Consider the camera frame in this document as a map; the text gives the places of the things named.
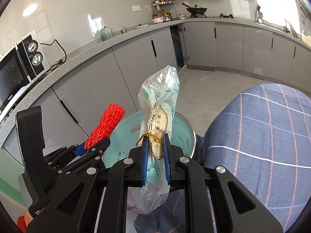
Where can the bright window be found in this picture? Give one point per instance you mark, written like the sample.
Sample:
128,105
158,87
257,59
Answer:
274,2

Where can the black wok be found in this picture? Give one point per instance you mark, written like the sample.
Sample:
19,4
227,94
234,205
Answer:
196,10

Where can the red foam net sleeve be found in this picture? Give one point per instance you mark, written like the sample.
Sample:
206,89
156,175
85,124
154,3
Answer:
107,123

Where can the green teapot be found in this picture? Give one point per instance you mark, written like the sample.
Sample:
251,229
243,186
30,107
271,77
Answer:
107,33

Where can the small metal cup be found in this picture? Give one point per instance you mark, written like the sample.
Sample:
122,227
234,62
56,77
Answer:
124,30

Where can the metal faucet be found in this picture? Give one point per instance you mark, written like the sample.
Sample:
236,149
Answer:
287,25

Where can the clear tissue bag green print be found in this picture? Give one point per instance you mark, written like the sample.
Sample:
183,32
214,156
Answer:
158,97

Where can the small white bowl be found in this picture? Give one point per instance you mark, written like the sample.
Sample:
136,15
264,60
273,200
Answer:
181,16

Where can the yellow rubber band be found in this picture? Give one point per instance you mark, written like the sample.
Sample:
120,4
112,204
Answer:
150,134

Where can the grey base cabinets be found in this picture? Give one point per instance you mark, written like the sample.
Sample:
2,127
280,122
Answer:
133,60

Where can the teal round metal bin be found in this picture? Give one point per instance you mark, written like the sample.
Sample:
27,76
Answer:
181,136

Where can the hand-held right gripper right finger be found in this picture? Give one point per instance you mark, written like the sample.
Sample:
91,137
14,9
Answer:
167,160

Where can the person's left hand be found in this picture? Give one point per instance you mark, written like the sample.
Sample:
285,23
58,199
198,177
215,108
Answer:
28,216

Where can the white microwave oven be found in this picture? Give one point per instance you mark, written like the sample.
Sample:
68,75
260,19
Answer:
14,77

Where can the grey speckled kitchen counter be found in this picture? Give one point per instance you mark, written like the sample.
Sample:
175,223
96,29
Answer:
73,60

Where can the gas stove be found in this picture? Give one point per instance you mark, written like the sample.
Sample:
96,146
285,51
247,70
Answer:
226,16

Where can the metal utensil holder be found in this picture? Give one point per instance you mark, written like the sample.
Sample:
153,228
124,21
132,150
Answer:
259,15

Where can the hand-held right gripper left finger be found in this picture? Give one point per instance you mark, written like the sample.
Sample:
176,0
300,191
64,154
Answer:
145,160

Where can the white wall socket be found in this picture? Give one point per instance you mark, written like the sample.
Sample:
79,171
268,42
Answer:
136,8

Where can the leaning grey board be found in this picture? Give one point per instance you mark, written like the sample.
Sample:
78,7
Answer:
294,29

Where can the blue plaid tablecloth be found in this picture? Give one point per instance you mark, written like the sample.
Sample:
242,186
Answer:
255,138

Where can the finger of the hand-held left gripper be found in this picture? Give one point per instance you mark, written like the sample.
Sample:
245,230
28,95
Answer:
79,151
97,154

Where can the metal spice rack with bottles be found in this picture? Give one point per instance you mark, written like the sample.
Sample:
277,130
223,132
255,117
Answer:
162,3

